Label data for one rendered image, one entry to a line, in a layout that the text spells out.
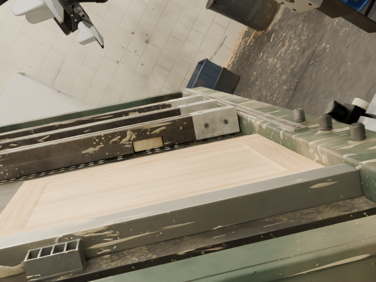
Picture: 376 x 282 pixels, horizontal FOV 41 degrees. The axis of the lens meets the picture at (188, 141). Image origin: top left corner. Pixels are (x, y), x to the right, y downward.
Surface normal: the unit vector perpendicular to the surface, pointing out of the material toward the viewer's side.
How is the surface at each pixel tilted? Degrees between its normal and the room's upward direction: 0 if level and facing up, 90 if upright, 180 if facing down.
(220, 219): 90
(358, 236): 53
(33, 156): 90
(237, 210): 90
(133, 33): 90
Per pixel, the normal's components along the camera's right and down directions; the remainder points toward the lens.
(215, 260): -0.18, -0.97
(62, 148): 0.15, 0.15
